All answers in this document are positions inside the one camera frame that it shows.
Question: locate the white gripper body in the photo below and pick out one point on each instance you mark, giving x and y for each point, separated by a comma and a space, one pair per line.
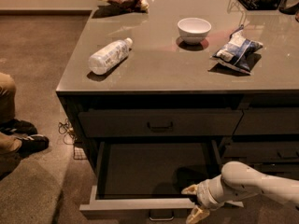
204, 194

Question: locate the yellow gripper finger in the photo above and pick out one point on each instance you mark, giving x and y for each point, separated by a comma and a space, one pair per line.
190, 190
197, 214

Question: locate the dark drawer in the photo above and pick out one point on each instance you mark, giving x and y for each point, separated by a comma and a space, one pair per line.
158, 122
261, 152
146, 179
263, 121
290, 171

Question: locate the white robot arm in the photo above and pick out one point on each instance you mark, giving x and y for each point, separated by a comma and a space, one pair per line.
238, 181

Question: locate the dark drawer cabinet counter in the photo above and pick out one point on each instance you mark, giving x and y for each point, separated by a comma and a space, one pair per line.
164, 72

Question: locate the blue white snack bag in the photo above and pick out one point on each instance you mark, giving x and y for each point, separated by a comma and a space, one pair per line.
235, 52

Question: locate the clear plastic water bottle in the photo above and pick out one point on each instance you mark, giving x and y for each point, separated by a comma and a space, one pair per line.
112, 54

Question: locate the white ceramic bowl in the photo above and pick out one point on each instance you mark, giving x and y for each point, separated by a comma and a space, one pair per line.
193, 30

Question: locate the black sneaker near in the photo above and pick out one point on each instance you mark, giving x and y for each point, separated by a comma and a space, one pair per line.
33, 143

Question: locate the black sneaker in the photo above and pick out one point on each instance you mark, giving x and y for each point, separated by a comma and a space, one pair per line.
33, 143
18, 126

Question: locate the khaki trouser leg near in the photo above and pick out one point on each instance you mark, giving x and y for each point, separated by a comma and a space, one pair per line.
9, 159

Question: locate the khaki trouser leg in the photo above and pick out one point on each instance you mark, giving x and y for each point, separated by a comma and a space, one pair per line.
9, 159
7, 98

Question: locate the black sneaker far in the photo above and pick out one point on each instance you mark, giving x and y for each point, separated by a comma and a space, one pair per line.
18, 126

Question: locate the khaki trouser leg far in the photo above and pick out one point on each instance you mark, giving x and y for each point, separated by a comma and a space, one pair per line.
7, 98

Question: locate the small wire grid rack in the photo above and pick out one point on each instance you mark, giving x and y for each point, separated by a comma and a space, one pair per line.
78, 152

